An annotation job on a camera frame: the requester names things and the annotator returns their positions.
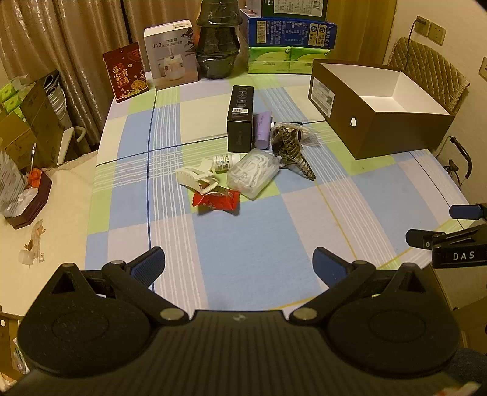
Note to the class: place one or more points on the checked cloth desktop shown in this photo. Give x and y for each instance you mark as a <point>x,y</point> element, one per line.
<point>247,247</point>

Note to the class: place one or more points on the white stool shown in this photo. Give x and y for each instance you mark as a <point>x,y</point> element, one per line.
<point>68,142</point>

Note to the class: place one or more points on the brown cardboard box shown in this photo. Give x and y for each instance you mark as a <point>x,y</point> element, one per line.
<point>399,133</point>

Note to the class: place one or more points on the clear plastic bag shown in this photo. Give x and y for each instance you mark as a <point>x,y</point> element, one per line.
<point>9,182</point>

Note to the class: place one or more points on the red and white box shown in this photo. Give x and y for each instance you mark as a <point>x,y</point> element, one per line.
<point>251,13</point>

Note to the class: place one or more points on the large cardboard carton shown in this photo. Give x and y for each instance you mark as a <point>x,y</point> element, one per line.
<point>38,125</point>

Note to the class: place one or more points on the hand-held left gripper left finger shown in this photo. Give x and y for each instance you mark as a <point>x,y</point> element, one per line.
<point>150,264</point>

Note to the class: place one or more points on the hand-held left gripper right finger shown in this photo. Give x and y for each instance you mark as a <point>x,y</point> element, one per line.
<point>327,264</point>

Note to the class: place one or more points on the black wrapped pot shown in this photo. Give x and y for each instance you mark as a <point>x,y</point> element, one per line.
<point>218,45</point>

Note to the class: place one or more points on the metal spoon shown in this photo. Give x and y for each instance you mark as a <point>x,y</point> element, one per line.
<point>32,156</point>

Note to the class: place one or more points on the green tissue pack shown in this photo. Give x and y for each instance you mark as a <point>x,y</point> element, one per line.
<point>304,57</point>
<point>268,61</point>

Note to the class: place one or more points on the clear floss pick box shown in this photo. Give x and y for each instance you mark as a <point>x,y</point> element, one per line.
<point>253,171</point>

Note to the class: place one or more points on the blue carton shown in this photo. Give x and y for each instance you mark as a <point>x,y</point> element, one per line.
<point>289,33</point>

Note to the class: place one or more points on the stack of green tissue packs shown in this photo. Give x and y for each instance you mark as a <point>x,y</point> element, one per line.
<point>11,95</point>

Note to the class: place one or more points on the red gift box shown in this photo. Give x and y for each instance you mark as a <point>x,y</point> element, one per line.
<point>125,72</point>

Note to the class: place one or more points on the quilted chair back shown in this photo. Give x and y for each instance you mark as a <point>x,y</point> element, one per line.
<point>430,68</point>

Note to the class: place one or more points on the purple tube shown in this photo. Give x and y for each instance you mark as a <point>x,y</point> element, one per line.
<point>262,131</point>

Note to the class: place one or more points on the long black box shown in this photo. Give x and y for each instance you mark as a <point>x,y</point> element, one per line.
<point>240,125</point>

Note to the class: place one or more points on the clear plastic holder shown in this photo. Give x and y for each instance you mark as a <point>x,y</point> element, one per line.
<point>32,247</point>

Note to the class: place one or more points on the clear bag of cotton swabs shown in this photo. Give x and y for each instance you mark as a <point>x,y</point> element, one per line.
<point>303,133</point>

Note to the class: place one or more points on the leopard print claw clip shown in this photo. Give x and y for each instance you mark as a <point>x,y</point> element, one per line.
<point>291,152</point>

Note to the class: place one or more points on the red snack packet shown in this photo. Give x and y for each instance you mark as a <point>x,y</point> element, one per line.
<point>217,201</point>

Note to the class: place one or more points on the white pill bottle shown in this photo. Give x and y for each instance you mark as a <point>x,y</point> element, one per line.
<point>224,162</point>

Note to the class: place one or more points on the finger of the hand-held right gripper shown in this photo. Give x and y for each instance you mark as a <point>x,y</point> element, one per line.
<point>462,211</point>
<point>418,237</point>

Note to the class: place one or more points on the orange ornament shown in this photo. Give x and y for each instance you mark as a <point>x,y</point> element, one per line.
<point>35,178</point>

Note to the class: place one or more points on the wall socket with plug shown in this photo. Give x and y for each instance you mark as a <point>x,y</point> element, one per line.
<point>423,24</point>

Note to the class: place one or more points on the white hair clip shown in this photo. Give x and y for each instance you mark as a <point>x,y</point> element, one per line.
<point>194,175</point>

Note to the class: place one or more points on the cream cloth side table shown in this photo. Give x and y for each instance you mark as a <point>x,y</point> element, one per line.
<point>64,213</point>

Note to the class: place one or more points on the stack of metal bowls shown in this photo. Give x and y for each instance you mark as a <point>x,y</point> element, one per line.
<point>57,99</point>

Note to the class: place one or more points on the dark green carton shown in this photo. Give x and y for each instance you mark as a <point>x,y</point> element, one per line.
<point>295,8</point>

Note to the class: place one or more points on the white humidifier box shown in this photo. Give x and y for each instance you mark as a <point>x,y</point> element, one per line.
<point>171,57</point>

